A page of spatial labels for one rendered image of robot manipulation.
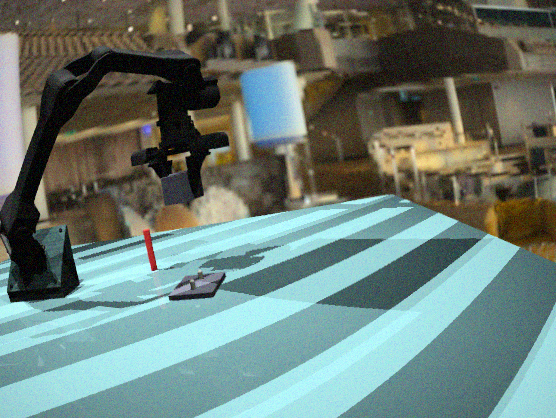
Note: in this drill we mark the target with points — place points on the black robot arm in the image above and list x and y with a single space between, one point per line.
61 97

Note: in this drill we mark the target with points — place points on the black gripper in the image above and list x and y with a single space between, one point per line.
174 128

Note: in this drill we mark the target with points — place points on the red peg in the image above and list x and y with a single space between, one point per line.
150 250

